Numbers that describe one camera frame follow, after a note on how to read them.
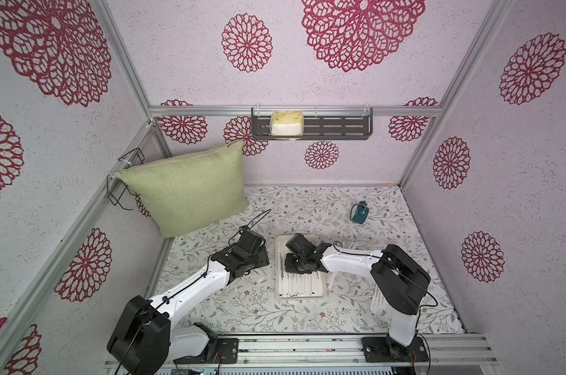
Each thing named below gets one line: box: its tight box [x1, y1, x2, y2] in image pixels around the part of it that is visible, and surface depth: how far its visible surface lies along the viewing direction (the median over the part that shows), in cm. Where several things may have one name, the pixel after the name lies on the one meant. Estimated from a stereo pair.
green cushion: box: [113, 140, 250, 239], surface depth 83 cm
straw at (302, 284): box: [299, 273, 307, 297], surface depth 88 cm
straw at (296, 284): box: [293, 273, 301, 297], surface depth 87 cm
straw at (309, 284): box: [305, 273, 312, 297], surface depth 89 cm
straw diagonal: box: [311, 272, 323, 296], surface depth 89 cm
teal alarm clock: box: [353, 200, 369, 225], surface depth 105 cm
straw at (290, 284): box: [286, 272, 294, 297], surface depth 89 cm
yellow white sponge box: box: [269, 110, 305, 141], surface depth 92 cm
